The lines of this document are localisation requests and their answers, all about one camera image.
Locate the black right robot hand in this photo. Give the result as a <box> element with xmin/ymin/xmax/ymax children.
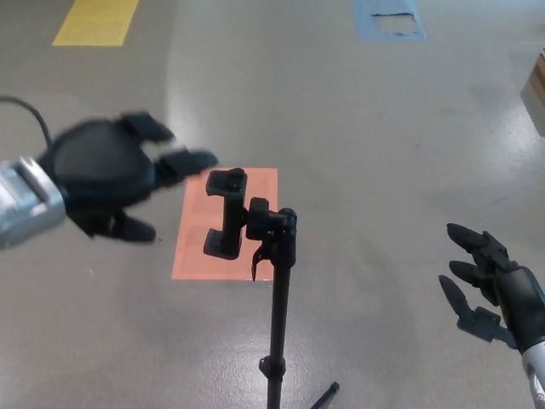
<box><xmin>438</xmin><ymin>222</ymin><xmax>545</xmax><ymax>353</ymax></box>

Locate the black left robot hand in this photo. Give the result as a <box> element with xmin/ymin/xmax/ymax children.
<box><xmin>37</xmin><ymin>111</ymin><xmax>220</xmax><ymax>244</ymax></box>

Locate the black tripod phone stand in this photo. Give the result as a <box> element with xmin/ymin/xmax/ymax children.
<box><xmin>203</xmin><ymin>168</ymin><xmax>341</xmax><ymax>409</ymax></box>

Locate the orange rectangular floor marking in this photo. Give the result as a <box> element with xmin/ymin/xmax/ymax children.
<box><xmin>170</xmin><ymin>167</ymin><xmax>279</xmax><ymax>281</ymax></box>

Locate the wooden box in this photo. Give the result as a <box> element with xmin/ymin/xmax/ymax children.
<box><xmin>519</xmin><ymin>49</ymin><xmax>545</xmax><ymax>137</ymax></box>

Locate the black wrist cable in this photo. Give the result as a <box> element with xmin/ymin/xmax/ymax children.
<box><xmin>0</xmin><ymin>96</ymin><xmax>54</xmax><ymax>148</ymax></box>

